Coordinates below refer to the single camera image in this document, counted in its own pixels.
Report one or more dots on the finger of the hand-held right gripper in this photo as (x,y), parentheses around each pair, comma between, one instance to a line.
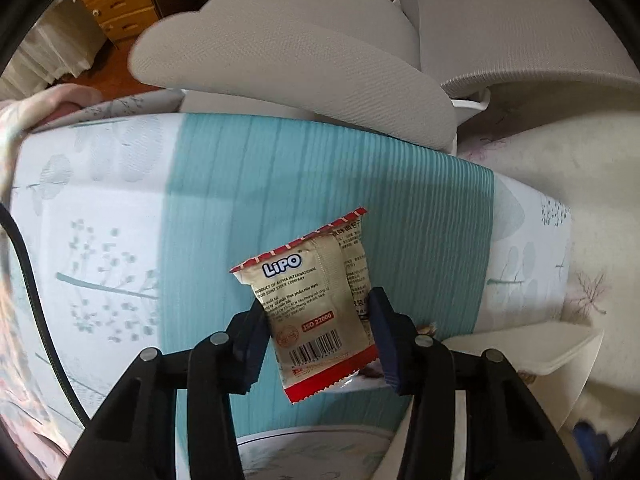
(590,440)

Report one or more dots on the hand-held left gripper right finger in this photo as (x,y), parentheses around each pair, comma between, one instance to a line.
(385,345)

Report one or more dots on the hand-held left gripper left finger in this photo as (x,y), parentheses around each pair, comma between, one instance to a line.
(252,350)

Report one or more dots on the floral blanket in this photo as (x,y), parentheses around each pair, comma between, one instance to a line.
(30,105)

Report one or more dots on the round plate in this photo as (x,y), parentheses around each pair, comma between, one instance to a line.
(310,452)

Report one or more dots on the grey office chair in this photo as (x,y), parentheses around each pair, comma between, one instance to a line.
(300,50)

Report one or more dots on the beige red-edged snack packet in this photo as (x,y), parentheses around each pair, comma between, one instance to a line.
(310,300)

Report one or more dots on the white lace cover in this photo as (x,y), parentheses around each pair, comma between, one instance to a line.
(55,45)

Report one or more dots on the white plastic bin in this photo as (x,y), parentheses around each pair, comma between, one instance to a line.
(540,355)

